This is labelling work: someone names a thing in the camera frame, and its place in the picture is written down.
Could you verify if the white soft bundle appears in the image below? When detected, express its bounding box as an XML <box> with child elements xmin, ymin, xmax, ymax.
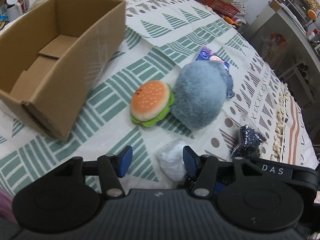
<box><xmin>157</xmin><ymin>139</ymin><xmax>187</xmax><ymax>183</ymax></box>

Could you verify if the fluffy blue-grey plush toy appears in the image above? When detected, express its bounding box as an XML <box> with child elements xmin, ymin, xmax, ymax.
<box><xmin>170</xmin><ymin>61</ymin><xmax>228</xmax><ymax>130</ymax></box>

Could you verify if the plush hamburger toy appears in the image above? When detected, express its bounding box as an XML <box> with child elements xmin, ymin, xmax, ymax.
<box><xmin>130</xmin><ymin>80</ymin><xmax>175</xmax><ymax>127</ymax></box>

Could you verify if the blue crocheted cloth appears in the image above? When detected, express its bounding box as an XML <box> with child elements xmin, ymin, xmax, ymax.
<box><xmin>225</xmin><ymin>69</ymin><xmax>235</xmax><ymax>99</ymax></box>

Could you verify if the patterned white green blanket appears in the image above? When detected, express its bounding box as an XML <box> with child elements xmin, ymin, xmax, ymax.
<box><xmin>1</xmin><ymin>0</ymin><xmax>318</xmax><ymax>195</ymax></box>

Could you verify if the pink fabric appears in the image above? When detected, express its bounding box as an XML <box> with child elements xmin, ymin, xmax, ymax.
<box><xmin>0</xmin><ymin>190</ymin><xmax>14</xmax><ymax>222</ymax></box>

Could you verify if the brown cardboard box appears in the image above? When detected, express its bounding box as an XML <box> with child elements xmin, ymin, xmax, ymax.
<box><xmin>1</xmin><ymin>0</ymin><xmax>126</xmax><ymax>141</ymax></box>

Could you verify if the white side table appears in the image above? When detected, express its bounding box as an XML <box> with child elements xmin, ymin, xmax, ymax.
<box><xmin>243</xmin><ymin>0</ymin><xmax>319</xmax><ymax>107</ymax></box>

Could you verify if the red plastic basket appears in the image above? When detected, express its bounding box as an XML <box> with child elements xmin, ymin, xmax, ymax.
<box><xmin>196</xmin><ymin>0</ymin><xmax>240</xmax><ymax>18</ymax></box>

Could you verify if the grey drawer organizer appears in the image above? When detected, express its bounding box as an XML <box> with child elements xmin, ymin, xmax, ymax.
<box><xmin>276</xmin><ymin>0</ymin><xmax>312</xmax><ymax>28</ymax></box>

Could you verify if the white thermos jug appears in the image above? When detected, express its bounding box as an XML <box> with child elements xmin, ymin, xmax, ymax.
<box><xmin>6</xmin><ymin>0</ymin><xmax>23</xmax><ymax>22</ymax></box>

